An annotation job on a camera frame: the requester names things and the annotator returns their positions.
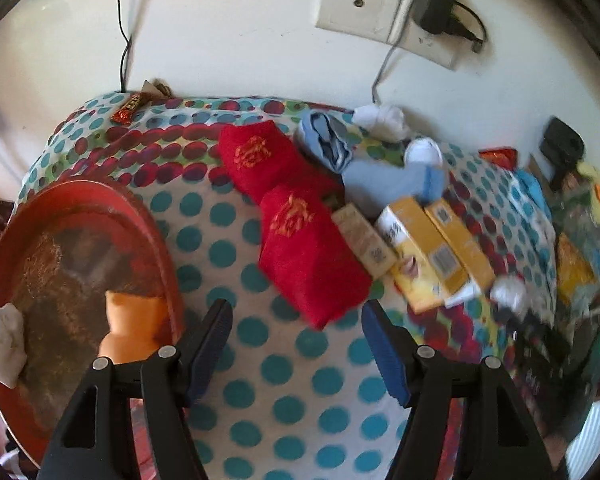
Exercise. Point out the black power adapter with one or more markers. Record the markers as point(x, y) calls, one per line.
point(435, 0)

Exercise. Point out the red gold candy wrapper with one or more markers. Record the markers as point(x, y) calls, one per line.
point(130, 107)

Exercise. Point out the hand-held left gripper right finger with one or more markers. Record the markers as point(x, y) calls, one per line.
point(385, 350)

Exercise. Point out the round red tray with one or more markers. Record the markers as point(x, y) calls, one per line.
point(130, 220)

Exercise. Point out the red snack packet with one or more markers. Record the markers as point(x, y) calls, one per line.
point(500, 157)

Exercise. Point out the brown paper scrap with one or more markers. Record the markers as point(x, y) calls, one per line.
point(156, 89)

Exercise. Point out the white wall socket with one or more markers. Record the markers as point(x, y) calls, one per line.
point(430, 47)

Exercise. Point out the white wad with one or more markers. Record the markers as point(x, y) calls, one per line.
point(509, 295)

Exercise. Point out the clear plastic bag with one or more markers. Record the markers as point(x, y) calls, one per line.
point(585, 205)

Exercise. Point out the slim yellow box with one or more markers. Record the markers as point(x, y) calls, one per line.
point(465, 250)

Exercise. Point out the light blue sock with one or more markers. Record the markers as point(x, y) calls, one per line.
point(380, 180)

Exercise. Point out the yellow snack bag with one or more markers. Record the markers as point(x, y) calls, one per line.
point(575, 270)

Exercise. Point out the small beige box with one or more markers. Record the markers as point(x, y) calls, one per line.
point(365, 245)

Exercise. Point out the white crumpled cloth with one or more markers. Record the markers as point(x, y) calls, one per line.
point(5, 345)

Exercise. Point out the red embroidered sock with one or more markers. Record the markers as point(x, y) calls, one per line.
point(250, 155)
point(305, 260)

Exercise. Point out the polka dot blanket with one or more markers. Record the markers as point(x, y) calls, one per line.
point(280, 370)

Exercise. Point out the yellow and white box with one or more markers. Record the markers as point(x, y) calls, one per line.
point(415, 240)

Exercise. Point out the white sock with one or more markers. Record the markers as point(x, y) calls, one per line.
point(385, 120)

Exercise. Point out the blue striped rolled sock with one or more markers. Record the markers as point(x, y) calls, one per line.
point(320, 135)

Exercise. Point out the brown cardboard piece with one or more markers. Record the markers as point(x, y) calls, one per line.
point(540, 170)

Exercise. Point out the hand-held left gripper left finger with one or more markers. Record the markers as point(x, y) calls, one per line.
point(207, 350)

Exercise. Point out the black plug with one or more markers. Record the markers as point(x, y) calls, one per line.
point(462, 27)

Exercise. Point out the white blank wall plate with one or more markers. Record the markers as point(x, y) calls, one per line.
point(350, 5)

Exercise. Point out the black desk clamp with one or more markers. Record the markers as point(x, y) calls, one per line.
point(562, 145)

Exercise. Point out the white ribbed panel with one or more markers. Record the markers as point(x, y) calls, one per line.
point(587, 440)

